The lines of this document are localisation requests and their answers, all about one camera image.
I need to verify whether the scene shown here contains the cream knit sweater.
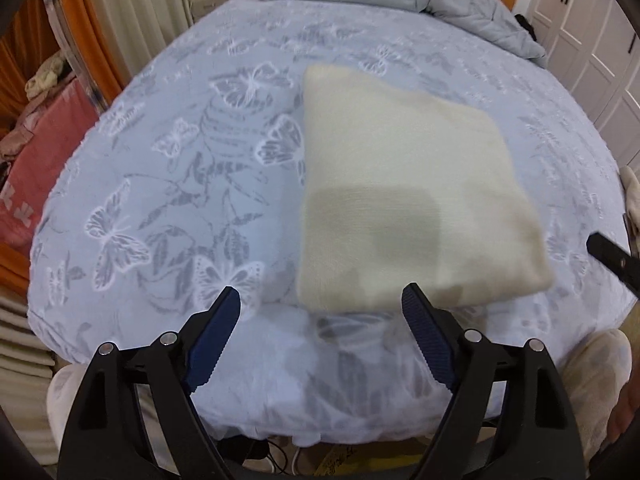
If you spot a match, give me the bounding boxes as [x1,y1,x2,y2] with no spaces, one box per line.
[297,64,553,313]

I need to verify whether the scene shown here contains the beige clothes on bed edge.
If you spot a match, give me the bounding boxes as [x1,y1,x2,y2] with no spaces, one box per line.
[620,166,640,240]

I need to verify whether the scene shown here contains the spotted beige pyjama leg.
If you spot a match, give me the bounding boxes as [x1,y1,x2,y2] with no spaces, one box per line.
[561,328,632,464]

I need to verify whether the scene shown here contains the blue butterfly bed sheet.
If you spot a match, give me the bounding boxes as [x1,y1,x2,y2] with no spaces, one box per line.
[28,0,634,446]

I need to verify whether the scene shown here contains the white wardrobe doors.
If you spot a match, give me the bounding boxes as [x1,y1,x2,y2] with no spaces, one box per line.
[526,0,640,171]

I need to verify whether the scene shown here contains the black item by wardrobe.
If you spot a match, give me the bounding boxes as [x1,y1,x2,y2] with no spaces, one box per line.
[514,14,537,41]

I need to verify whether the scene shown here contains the pink patterned blanket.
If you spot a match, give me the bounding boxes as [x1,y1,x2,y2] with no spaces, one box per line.
[1,76,98,256]

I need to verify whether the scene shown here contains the orange curtain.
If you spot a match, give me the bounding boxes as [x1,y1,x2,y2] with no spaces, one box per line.
[1,0,126,134]

